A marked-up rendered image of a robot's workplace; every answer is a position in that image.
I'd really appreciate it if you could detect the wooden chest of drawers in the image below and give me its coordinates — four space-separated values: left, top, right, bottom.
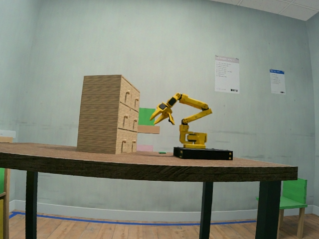
77 75 140 154

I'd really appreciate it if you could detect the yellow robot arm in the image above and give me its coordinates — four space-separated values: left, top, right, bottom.
166 93 212 149

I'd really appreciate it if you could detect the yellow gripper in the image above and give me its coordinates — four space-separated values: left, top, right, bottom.
150 102 175 125

